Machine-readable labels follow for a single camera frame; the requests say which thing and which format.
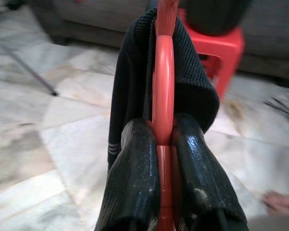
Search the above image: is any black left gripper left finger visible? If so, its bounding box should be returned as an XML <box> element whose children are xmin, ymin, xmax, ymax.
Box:
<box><xmin>96</xmin><ymin>118</ymin><xmax>161</xmax><ymax>231</ymax></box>

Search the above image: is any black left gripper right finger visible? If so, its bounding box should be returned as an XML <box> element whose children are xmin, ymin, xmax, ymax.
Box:
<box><xmin>172</xmin><ymin>113</ymin><xmax>249</xmax><ymax>231</ymax></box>

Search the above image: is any red plastic hanger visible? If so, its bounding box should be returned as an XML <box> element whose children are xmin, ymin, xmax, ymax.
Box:
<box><xmin>151</xmin><ymin>0</ymin><xmax>181</xmax><ymax>231</ymax></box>

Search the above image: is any black ribbed knit garment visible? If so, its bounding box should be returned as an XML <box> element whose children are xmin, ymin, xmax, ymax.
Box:
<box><xmin>107</xmin><ymin>7</ymin><xmax>221</xmax><ymax>174</ymax></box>

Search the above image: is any person's bare foot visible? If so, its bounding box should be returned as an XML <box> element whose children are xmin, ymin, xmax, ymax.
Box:
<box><xmin>263</xmin><ymin>189</ymin><xmax>289</xmax><ymax>217</ymax></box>

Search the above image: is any red plastic stool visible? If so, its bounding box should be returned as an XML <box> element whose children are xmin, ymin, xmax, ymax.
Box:
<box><xmin>177</xmin><ymin>7</ymin><xmax>246</xmax><ymax>99</ymax></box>

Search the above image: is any silver metal clothes rack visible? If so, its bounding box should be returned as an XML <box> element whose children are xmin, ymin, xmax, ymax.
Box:
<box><xmin>0</xmin><ymin>36</ymin><xmax>61</xmax><ymax>97</ymax></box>

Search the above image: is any dark grey sofa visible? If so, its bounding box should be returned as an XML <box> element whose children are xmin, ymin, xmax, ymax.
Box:
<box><xmin>30</xmin><ymin>0</ymin><xmax>289</xmax><ymax>81</ymax></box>

